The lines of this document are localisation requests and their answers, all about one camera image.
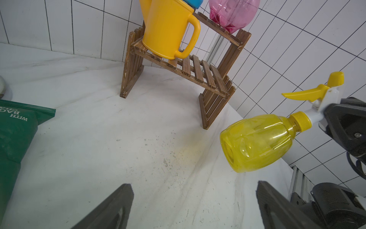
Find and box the pink pressure sprayer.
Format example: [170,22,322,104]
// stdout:
[209,0,260,33]

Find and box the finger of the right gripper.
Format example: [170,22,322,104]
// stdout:
[324,97,366,157]

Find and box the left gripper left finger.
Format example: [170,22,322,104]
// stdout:
[73,184,134,229]

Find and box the blue spray bottle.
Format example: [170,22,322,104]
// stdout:
[183,0,203,10]

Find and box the green chips bag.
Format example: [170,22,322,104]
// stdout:
[1,100,56,219]

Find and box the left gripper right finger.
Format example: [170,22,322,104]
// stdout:
[256,181,320,229]

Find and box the yellow watering can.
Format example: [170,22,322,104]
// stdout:
[140,0,201,60]

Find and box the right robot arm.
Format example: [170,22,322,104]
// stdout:
[289,97,366,229]

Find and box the wooden slatted shelf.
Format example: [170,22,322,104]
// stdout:
[120,12,251,129]

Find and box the small yellow spray bottle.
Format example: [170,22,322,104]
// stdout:
[220,72,345,173]

